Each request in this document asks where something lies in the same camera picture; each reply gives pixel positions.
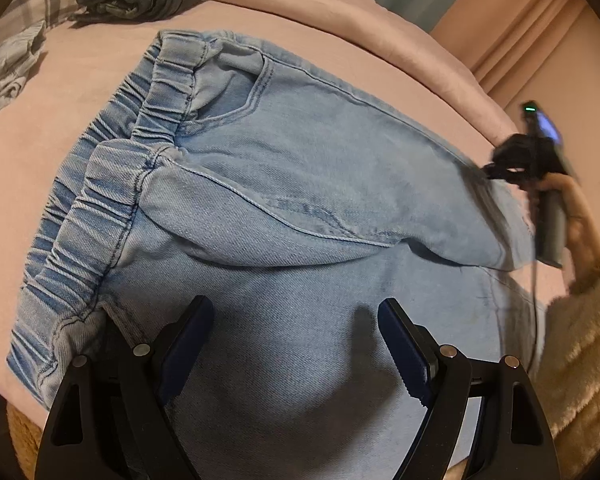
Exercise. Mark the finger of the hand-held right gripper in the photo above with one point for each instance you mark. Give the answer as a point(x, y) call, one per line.
point(505, 174)

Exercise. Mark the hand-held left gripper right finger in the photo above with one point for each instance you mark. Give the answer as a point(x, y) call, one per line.
point(405, 355)

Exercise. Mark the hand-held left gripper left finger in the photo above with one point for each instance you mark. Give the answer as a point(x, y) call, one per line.
point(190, 350)

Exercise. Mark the light blue denim pants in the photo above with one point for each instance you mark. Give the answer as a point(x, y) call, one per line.
point(280, 260)

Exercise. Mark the person's right forearm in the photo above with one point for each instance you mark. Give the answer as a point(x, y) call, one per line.
point(585, 360)

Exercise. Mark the person's right hand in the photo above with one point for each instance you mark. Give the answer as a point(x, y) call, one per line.
point(582, 230)

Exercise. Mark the pink curtain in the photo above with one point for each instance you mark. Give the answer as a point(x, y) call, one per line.
point(520, 40)

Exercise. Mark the pink bed blanket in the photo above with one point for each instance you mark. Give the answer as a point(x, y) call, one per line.
point(80, 85)

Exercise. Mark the plaid shirt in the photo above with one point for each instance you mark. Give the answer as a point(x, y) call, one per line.
point(15, 70)

